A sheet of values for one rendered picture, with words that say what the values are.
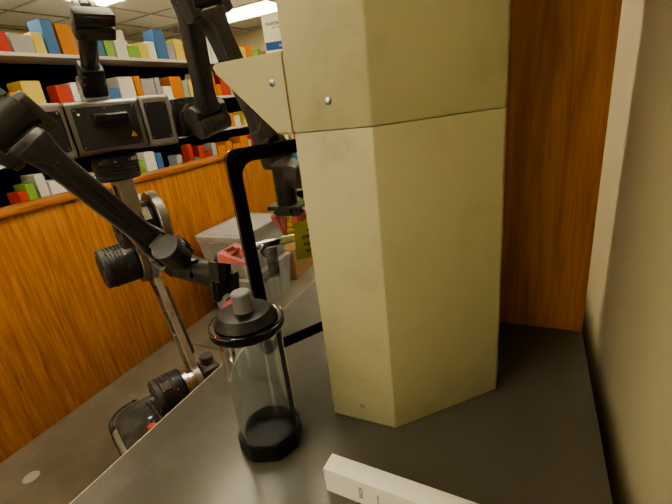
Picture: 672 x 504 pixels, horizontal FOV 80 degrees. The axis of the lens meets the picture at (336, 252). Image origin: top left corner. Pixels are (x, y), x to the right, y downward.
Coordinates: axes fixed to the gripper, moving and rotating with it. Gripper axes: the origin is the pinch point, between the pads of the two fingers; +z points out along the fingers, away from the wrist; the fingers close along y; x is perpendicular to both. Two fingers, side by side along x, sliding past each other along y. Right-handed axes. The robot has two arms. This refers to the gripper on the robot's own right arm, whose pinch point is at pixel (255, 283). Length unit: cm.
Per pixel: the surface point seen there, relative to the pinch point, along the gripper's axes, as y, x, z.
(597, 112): 36, 21, 57
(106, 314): -95, 76, -156
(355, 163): 30.5, -14.3, 25.3
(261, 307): 9.7, -20.6, 14.4
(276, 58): 42.3, -13.8, 13.9
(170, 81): 30, 222, -220
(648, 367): 9, -11, 64
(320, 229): 20.6, -14.0, 20.5
